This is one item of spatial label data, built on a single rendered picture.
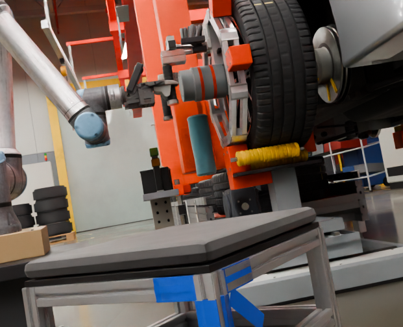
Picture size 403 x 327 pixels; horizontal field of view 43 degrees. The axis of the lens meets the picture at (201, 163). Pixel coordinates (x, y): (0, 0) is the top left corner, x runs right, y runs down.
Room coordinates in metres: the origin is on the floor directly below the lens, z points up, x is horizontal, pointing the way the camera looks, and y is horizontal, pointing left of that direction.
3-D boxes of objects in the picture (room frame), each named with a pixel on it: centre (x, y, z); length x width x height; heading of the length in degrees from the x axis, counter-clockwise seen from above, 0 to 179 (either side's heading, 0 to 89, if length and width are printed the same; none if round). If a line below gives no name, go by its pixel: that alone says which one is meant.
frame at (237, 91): (2.07, -0.15, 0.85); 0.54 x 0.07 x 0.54; 7
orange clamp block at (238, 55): (1.76, -0.19, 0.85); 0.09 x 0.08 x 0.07; 7
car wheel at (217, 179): (2.97, -0.37, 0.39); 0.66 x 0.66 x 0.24
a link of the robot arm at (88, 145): (1.83, 0.36, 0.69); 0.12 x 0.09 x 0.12; 5
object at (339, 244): (2.10, -0.32, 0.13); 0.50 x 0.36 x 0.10; 7
